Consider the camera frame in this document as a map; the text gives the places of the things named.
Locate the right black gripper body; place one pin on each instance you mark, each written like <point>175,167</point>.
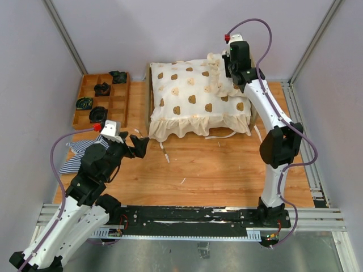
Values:
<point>229,66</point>

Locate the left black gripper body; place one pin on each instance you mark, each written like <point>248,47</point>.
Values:
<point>122,149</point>

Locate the small bear print pillow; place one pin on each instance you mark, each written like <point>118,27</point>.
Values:
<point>220,84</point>

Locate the wooden pet bed frame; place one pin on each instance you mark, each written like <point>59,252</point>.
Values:
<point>149,101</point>

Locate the large bear print cushion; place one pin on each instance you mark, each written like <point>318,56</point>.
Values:
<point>184,103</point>

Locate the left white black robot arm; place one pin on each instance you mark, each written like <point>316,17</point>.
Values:
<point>83,210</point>

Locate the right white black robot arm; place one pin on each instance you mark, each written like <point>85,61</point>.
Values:
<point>282,142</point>

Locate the black rolled sock bottom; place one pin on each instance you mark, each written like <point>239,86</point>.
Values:
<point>98,115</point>

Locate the blue striped cloth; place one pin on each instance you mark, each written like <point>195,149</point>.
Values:
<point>78,148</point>

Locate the wooden compartment tray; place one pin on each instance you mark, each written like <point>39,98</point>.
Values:
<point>117,102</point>

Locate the black green rolled sock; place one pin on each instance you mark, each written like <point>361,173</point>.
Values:
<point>84,103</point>

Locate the black rolled sock middle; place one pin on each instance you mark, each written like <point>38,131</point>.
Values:
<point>102,89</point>

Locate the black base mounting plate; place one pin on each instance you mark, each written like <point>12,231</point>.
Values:
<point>181,221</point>

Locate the black rolled sock top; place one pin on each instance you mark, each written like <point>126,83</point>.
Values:
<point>118,77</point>

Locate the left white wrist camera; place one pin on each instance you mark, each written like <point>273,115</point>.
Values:
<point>111,131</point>

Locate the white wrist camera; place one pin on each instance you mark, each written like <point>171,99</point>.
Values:
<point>233,38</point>
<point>111,131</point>

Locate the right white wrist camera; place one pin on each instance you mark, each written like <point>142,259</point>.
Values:
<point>233,38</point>

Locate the aluminium rail frame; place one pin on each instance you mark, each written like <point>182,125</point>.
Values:
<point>306,218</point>

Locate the right aluminium corner post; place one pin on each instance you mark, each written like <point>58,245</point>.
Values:
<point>319,33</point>

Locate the aluminium corner post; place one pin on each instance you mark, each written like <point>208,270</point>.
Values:
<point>58,23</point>
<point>319,33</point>

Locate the left aluminium corner post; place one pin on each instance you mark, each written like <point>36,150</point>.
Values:
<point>58,23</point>

